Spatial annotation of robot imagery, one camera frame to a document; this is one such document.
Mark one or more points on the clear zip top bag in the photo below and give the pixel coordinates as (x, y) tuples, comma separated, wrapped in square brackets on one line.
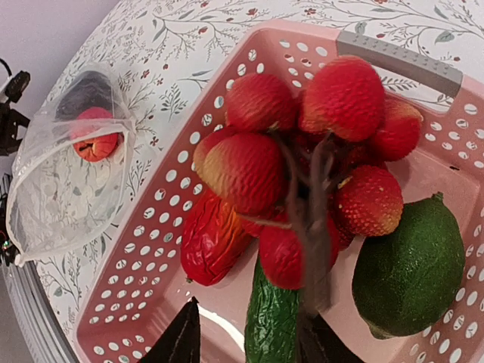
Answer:
[(69, 176)]

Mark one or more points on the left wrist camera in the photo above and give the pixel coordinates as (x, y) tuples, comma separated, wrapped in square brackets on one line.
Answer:
[(14, 86)]

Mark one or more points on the red orange fake pepper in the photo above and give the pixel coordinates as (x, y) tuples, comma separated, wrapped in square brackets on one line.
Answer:
[(213, 240)]

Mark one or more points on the green fake vegetable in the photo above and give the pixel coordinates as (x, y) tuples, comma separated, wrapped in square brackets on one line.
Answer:
[(405, 281)]

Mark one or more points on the red fake strawberries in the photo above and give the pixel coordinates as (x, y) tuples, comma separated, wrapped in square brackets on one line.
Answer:
[(306, 171)]

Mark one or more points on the floral table mat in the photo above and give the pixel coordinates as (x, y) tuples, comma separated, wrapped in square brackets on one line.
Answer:
[(165, 52)]

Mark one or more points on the dark purple fake eggplant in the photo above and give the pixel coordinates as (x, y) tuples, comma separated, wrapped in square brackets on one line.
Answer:
[(89, 89)]

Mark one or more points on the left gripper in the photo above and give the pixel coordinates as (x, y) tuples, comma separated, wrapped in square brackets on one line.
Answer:
[(10, 121)]

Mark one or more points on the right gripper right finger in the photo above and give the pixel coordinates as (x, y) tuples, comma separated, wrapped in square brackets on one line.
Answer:
[(318, 343)]

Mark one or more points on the green fake cucumber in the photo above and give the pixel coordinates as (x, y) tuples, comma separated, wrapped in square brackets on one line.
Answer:
[(270, 329)]

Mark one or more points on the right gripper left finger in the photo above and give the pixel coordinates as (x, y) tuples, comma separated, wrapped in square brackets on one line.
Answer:
[(180, 342)]

